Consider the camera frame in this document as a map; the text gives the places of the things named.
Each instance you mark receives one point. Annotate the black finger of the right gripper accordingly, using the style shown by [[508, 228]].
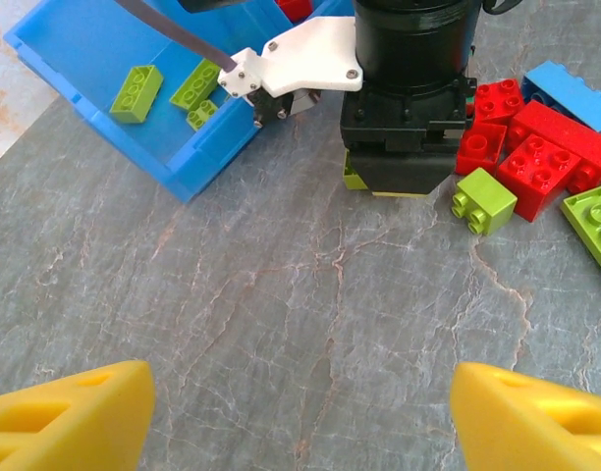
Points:
[[403, 172]]

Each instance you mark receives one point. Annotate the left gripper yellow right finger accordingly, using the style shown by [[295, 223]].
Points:
[[526, 427]]

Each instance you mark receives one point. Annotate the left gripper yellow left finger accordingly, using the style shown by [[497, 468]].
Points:
[[60, 422]]

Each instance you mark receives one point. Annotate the green long lego brick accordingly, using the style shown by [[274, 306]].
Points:
[[195, 84], [353, 172], [136, 93], [595, 225]]

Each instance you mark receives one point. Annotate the red small lego brick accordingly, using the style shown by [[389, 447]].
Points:
[[479, 147], [536, 172], [497, 100], [293, 7]]

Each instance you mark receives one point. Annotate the green small lego brick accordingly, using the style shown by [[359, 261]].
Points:
[[484, 201], [202, 114]]

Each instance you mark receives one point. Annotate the blue lego brick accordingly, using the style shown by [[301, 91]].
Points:
[[565, 93]]

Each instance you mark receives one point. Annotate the red long lego brick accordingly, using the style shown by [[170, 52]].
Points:
[[565, 127]]

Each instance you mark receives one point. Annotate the blue three-compartment plastic bin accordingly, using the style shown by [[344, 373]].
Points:
[[84, 39]]

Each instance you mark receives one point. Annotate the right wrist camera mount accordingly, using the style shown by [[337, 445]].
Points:
[[310, 64]]

